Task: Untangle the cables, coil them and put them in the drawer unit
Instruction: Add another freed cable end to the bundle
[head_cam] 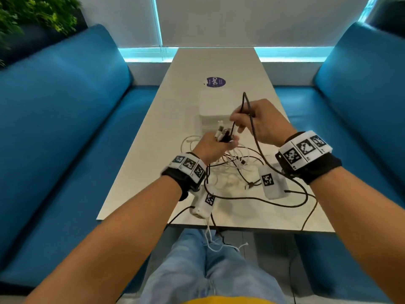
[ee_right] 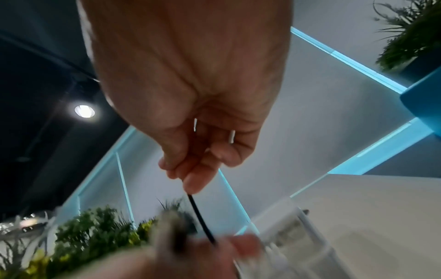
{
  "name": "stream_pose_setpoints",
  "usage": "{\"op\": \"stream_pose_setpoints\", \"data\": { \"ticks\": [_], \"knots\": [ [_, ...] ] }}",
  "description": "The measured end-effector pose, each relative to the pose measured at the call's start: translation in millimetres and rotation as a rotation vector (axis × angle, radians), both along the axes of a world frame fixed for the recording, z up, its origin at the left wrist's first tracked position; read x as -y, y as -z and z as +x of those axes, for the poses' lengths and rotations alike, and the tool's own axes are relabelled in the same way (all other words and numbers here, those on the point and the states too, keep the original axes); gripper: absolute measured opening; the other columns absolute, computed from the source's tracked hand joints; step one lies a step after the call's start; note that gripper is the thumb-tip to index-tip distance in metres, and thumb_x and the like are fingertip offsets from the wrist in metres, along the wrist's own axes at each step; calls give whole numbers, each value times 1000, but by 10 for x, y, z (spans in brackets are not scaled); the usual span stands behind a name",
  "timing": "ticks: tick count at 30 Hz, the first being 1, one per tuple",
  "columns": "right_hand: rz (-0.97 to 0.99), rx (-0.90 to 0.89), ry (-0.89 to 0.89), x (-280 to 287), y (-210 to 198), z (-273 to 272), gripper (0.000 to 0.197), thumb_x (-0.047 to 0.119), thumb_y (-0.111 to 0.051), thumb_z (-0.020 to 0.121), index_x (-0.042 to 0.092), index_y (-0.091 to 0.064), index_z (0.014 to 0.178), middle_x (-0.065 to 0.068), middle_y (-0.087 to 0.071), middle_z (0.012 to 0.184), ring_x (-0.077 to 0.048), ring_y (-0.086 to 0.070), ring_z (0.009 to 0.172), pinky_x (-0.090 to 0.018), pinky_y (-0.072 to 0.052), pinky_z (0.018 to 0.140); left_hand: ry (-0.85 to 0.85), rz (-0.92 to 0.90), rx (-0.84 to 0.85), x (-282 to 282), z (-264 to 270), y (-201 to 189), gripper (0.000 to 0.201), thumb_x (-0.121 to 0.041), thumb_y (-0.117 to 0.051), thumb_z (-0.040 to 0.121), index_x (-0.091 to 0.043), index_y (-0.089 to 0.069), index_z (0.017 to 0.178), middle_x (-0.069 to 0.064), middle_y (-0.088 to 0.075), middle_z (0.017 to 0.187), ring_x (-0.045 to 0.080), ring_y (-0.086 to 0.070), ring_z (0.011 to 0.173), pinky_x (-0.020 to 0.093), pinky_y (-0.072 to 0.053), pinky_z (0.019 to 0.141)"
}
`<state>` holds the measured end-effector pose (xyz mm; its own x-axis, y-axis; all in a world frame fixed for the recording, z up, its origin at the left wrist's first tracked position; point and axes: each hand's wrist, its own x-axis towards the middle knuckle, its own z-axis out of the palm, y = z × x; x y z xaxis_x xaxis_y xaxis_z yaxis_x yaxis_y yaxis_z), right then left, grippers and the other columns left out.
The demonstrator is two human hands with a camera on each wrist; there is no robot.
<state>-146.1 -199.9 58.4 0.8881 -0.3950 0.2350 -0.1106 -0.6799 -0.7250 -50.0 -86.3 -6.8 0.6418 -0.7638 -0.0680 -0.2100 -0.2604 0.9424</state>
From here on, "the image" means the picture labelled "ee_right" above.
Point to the green artificial plant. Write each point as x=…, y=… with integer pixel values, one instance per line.
x=89, y=231
x=413, y=41

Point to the person's left hand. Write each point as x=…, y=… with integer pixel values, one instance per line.
x=172, y=264

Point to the person's right hand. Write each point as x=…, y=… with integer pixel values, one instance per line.
x=189, y=68

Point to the white table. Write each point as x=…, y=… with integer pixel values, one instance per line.
x=379, y=218

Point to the white mini drawer box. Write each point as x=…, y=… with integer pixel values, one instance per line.
x=296, y=231

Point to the black cylinder spotlight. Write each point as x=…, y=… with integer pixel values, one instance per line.
x=84, y=111

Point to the glass pendant lamp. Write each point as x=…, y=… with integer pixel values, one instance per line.
x=20, y=223

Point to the cyan wall light strips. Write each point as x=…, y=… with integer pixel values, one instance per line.
x=344, y=60

